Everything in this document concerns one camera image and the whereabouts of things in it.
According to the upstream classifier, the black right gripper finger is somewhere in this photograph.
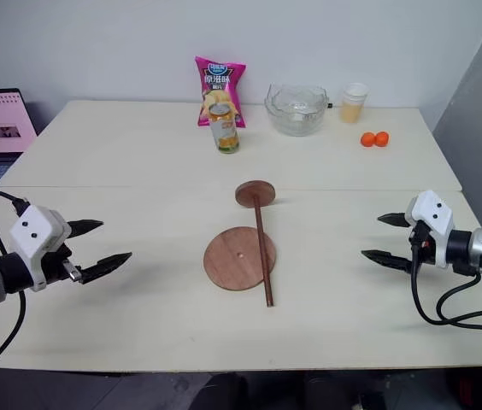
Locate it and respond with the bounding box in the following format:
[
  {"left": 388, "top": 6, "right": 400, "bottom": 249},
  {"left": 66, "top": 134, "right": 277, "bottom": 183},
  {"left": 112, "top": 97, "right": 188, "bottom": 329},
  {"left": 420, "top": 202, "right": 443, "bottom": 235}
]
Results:
[
  {"left": 377, "top": 212, "right": 414, "bottom": 229},
  {"left": 360, "top": 249, "right": 414, "bottom": 273}
]

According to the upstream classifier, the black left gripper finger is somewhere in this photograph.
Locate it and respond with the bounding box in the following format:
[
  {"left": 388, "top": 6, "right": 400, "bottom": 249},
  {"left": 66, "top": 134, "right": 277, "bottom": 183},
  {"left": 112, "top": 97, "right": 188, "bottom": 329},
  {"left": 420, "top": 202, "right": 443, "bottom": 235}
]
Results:
[
  {"left": 79, "top": 251, "right": 133, "bottom": 284},
  {"left": 66, "top": 219, "right": 105, "bottom": 241}
]

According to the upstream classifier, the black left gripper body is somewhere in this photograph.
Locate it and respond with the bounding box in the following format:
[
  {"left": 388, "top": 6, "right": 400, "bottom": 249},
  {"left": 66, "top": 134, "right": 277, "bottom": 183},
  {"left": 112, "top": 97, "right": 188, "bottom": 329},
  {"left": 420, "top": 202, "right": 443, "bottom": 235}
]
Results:
[{"left": 38, "top": 241, "right": 85, "bottom": 286}]

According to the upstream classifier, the clear glass bowl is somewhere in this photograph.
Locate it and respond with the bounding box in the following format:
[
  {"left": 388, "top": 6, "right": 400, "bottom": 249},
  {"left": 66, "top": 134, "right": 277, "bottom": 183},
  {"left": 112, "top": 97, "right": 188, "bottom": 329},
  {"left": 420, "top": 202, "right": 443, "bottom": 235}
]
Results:
[{"left": 264, "top": 82, "right": 331, "bottom": 138}]

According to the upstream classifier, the cup of orange juice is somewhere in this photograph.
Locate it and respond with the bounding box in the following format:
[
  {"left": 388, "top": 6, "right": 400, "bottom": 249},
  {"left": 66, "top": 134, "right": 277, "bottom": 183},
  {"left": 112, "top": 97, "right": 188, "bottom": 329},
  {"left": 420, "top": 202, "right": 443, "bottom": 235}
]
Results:
[{"left": 338, "top": 82, "right": 370, "bottom": 125}]

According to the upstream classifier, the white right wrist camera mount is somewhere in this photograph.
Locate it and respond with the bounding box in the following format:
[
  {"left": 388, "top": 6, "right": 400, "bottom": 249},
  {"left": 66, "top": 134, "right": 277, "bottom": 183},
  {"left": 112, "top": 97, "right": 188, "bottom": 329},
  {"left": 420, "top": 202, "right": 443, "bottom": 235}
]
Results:
[{"left": 406, "top": 190, "right": 456, "bottom": 270}]

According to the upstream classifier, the yellow drink can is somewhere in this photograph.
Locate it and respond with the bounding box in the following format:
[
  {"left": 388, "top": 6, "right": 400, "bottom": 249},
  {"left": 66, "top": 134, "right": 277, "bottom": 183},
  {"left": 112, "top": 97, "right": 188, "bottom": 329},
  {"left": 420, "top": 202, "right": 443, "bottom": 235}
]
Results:
[{"left": 209, "top": 102, "right": 241, "bottom": 155}]

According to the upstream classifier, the pink potato chips bag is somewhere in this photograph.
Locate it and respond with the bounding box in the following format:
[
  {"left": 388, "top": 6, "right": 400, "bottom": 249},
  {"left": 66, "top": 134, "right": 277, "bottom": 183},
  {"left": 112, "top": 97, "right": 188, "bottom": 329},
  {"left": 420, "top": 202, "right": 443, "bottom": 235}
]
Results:
[{"left": 193, "top": 55, "right": 248, "bottom": 129}]

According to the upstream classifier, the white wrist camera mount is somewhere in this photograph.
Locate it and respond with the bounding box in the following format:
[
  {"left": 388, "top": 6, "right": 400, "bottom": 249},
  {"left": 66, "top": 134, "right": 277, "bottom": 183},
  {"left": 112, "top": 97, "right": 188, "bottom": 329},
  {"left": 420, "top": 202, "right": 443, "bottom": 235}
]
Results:
[
  {"left": 406, "top": 190, "right": 456, "bottom": 270},
  {"left": 9, "top": 205, "right": 73, "bottom": 293}
]

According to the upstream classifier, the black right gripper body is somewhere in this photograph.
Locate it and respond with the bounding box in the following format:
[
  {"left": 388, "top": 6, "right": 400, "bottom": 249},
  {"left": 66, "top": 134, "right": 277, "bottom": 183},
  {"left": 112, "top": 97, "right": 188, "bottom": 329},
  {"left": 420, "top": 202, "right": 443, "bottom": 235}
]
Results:
[{"left": 409, "top": 221, "right": 435, "bottom": 269}]

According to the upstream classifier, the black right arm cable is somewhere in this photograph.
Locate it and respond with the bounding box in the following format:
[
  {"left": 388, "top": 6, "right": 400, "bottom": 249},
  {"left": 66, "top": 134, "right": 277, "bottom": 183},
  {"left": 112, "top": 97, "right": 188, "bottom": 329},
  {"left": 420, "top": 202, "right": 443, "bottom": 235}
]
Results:
[{"left": 409, "top": 221, "right": 482, "bottom": 343}]

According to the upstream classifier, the round wooden base disc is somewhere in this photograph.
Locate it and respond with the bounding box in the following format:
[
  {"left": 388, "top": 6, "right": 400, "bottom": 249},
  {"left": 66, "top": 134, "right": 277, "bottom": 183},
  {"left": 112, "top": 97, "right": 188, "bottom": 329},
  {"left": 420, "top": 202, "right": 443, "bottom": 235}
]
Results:
[{"left": 203, "top": 226, "right": 278, "bottom": 293}]

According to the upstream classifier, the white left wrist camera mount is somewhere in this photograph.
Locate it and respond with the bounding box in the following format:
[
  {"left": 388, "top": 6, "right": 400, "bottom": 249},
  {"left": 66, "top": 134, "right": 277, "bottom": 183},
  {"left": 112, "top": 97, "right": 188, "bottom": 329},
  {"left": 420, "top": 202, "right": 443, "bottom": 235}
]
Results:
[{"left": 9, "top": 205, "right": 73, "bottom": 293}]

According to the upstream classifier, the wooden rod with knob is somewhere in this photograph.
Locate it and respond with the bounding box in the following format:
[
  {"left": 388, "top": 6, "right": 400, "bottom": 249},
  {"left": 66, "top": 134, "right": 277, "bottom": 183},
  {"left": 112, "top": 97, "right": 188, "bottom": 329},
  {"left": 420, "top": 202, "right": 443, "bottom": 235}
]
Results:
[{"left": 234, "top": 179, "right": 278, "bottom": 309}]

